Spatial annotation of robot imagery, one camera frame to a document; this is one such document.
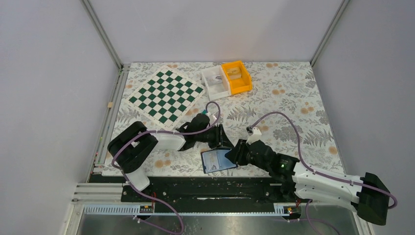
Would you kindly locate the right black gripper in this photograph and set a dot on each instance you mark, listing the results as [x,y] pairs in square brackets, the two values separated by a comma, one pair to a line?
[237,154]

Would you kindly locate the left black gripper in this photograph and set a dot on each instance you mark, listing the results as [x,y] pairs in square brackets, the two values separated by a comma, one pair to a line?
[220,137]

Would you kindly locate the navy blue card holder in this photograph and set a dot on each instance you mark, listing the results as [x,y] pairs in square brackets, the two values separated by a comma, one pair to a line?
[224,162]

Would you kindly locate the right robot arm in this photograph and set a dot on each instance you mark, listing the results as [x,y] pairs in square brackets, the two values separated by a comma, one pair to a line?
[367,196]

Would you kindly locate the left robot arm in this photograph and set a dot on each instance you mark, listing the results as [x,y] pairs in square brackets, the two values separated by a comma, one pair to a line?
[131,148]

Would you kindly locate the white plastic bin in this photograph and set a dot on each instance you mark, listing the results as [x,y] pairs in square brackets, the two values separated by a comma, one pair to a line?
[217,91]

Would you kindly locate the orange plastic bin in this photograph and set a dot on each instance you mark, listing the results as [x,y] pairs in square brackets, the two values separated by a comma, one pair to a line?
[243,84]

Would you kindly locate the green white chessboard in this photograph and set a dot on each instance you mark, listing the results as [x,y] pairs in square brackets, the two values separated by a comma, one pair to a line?
[165,97]

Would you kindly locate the wooden block in orange bin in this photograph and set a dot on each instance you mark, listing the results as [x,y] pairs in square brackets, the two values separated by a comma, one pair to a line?
[234,73]

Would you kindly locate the floral table mat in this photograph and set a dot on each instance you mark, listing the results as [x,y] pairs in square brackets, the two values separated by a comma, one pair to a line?
[288,87]

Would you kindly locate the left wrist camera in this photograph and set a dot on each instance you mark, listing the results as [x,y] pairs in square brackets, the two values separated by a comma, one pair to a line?
[212,117]

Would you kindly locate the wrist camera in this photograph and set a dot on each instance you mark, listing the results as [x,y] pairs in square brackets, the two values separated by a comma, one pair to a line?
[212,117]
[254,135]

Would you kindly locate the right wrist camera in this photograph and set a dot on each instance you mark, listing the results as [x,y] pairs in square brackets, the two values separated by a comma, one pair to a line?
[254,135]

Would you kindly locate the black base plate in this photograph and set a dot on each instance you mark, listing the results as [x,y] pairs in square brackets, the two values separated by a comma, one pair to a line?
[239,191]

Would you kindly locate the perforated metal rail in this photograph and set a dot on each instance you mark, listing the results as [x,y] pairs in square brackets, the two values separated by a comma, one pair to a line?
[204,209]

